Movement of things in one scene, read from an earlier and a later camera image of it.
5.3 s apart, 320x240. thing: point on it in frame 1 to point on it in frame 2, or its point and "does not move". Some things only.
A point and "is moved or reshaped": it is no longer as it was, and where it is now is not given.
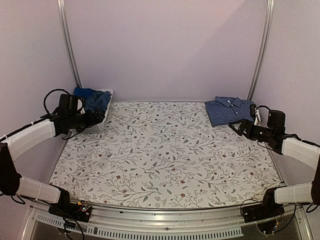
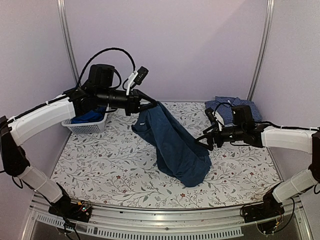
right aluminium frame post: [264, 49] does not move
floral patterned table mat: [162, 155] does not move
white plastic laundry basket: [98, 127] does not move
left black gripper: [91, 120] to [133, 105]
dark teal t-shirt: [98, 100] is moved or reshaped
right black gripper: [245, 123] to [215, 133]
